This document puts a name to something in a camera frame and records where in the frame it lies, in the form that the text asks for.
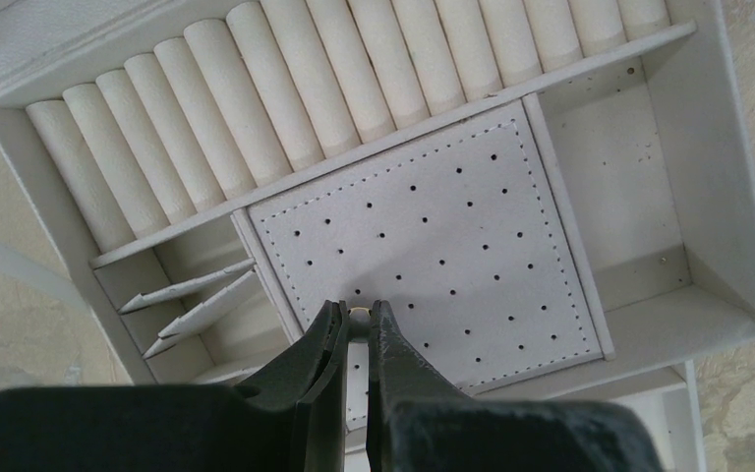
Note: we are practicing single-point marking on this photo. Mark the pink box pull-out drawer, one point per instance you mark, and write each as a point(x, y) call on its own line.
point(665, 398)

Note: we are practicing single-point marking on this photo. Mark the pink jewelry box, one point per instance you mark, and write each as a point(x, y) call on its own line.
point(549, 194)

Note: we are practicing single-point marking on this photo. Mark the pearl stud earring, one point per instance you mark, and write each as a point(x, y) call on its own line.
point(359, 314)

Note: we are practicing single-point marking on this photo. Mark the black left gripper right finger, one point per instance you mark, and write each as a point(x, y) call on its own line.
point(419, 421)

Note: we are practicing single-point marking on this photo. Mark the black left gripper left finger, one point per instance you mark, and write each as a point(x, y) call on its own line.
point(287, 416)

